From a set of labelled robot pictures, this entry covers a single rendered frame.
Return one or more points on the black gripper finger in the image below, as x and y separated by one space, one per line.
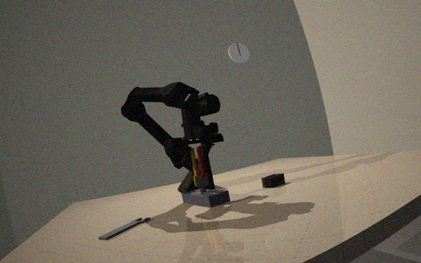
206 152
185 152

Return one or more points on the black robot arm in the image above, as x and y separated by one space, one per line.
173 95

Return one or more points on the grey flat bar with forked end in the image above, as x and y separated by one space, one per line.
123 228

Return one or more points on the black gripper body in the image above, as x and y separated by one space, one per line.
181 143

